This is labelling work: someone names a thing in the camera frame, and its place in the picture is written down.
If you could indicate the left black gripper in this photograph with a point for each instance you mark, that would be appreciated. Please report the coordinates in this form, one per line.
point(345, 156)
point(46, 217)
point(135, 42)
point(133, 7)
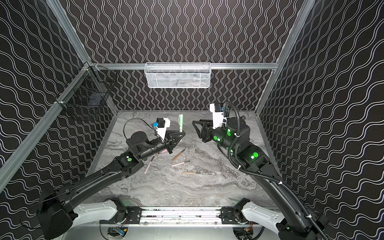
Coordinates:
point(167, 142)

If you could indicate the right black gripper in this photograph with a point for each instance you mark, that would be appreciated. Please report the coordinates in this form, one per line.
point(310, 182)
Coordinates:
point(208, 133)

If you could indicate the green pen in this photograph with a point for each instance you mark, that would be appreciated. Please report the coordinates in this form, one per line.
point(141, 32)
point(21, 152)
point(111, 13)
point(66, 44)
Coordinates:
point(181, 122)

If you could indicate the white pink pen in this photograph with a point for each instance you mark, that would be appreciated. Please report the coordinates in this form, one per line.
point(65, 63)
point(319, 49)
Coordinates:
point(149, 164)

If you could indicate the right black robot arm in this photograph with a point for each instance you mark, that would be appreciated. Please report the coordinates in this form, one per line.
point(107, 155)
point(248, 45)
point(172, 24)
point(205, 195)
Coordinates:
point(293, 221)

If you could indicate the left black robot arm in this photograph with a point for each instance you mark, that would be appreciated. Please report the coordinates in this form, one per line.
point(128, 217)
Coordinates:
point(56, 208)

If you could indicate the brown pen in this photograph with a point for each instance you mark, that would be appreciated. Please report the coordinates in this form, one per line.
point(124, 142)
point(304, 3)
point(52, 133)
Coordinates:
point(178, 155)

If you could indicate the pink pen center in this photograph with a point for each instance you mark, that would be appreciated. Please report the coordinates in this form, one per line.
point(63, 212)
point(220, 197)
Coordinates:
point(179, 164)

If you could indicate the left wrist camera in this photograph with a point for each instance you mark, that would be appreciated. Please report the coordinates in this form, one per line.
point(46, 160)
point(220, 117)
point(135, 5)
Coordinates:
point(161, 126)

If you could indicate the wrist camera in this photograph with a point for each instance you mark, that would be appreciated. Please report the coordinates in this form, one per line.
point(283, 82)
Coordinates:
point(161, 126)
point(219, 113)

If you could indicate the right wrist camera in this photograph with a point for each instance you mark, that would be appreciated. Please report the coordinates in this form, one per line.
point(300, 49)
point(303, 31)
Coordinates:
point(219, 113)

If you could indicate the white wire mesh basket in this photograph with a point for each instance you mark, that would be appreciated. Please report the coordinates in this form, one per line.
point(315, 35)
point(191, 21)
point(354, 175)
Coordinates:
point(177, 75)

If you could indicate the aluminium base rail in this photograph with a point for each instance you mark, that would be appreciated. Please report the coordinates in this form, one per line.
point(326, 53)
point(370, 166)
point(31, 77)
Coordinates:
point(177, 216)

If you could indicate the black wire mesh basket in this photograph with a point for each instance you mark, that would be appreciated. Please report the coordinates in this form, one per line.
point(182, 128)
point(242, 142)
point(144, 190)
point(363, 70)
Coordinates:
point(87, 101)

